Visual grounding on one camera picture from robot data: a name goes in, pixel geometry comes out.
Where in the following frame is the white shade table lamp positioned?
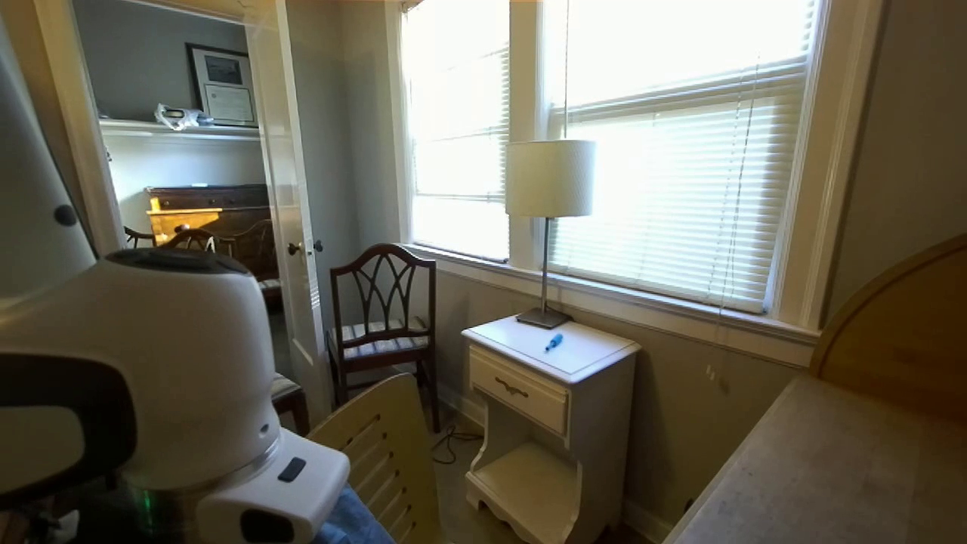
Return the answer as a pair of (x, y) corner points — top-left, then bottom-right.
(501, 136), (599, 333)

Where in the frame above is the dark wooden chair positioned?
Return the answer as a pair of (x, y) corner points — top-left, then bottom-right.
(326, 239), (444, 433)

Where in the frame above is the narrow window with blinds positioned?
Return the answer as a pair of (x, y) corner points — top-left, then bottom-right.
(399, 0), (515, 263)

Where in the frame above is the white nightstand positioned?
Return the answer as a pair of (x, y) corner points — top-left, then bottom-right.
(459, 310), (643, 544)

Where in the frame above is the light wooden slatted chair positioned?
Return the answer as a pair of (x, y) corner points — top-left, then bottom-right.
(305, 373), (444, 544)

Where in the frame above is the window with white blinds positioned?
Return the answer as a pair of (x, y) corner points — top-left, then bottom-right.
(547, 0), (826, 317)

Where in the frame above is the white door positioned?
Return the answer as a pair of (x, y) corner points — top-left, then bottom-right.
(246, 0), (337, 426)

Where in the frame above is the dark wooden stool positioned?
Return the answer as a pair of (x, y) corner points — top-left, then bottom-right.
(270, 368), (313, 437)

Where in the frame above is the dark wooden cabinet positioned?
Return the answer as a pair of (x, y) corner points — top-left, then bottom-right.
(146, 180), (278, 283)

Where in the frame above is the blue cloth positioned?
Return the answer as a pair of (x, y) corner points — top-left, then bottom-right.
(313, 483), (395, 544)

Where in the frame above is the small framed picture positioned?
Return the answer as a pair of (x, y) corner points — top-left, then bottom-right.
(189, 41), (257, 129)

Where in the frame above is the white object on shelf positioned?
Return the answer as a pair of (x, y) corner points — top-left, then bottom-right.
(150, 99), (205, 134)

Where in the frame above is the wooden roll-top desk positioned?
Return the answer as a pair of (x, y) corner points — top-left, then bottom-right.
(662, 237), (967, 544)

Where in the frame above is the black floor cable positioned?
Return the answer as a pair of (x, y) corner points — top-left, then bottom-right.
(429, 421), (491, 470)

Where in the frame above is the white wall shelf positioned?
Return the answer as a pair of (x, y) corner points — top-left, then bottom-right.
(96, 114), (264, 141)

